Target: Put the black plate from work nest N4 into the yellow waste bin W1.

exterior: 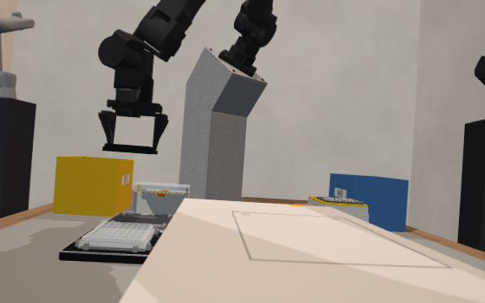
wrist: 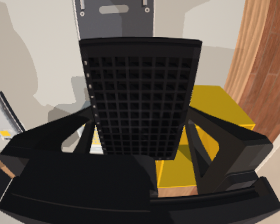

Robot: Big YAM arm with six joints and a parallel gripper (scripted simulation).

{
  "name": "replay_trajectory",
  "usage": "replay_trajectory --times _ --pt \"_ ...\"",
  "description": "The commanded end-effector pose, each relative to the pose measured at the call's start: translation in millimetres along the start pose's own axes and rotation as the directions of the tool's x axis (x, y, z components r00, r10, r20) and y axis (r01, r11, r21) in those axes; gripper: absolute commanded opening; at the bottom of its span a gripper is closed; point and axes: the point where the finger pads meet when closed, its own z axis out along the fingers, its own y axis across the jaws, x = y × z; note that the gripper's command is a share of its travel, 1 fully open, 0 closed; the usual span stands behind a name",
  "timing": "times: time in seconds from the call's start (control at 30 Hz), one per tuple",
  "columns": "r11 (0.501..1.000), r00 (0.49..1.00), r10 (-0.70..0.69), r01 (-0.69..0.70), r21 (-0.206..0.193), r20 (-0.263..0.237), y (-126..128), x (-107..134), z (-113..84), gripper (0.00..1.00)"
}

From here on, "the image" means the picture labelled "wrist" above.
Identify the yellow box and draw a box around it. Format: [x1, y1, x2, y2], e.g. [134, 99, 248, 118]
[155, 85, 255, 188]

